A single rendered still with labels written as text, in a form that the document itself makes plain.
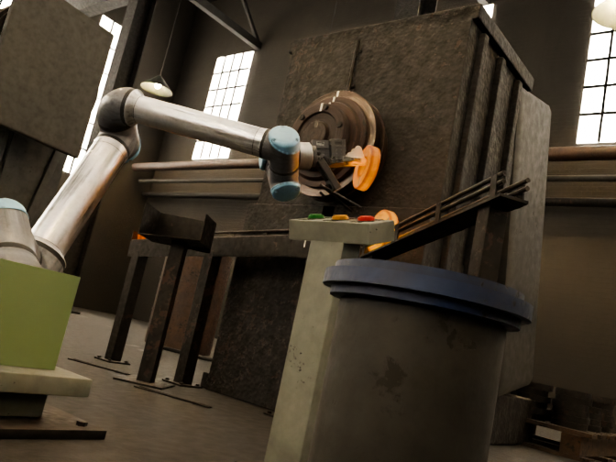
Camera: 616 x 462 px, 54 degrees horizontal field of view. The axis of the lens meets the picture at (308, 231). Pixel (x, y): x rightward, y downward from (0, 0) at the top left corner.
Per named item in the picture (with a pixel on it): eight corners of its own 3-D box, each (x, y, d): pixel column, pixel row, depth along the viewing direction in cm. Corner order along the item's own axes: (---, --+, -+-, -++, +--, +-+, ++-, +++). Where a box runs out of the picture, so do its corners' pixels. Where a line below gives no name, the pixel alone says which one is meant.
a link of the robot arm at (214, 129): (102, 71, 187) (306, 126, 175) (109, 104, 196) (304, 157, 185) (81, 92, 180) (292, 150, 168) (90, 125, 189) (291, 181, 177)
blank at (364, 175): (365, 157, 213) (357, 154, 212) (384, 140, 199) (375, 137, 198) (357, 197, 208) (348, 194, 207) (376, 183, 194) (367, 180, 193)
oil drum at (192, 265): (181, 347, 565) (203, 255, 580) (224, 358, 527) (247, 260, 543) (128, 339, 520) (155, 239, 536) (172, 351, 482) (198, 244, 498)
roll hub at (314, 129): (289, 171, 254) (302, 110, 259) (343, 170, 236) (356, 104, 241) (280, 167, 250) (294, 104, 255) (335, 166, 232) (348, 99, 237)
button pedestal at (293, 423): (271, 459, 149) (322, 220, 159) (350, 490, 133) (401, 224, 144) (225, 461, 136) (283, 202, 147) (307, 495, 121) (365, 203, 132)
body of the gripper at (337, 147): (347, 138, 198) (313, 137, 195) (349, 164, 197) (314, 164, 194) (339, 144, 205) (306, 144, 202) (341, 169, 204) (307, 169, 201)
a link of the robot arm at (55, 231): (-35, 280, 147) (101, 100, 196) (-10, 319, 161) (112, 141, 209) (22, 294, 146) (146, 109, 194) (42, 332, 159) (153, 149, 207)
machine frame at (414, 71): (295, 395, 327) (357, 98, 359) (485, 451, 259) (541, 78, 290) (195, 386, 272) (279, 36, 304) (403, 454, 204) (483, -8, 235)
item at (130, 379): (117, 373, 256) (159, 212, 269) (177, 387, 254) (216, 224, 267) (99, 376, 236) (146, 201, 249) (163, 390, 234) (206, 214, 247)
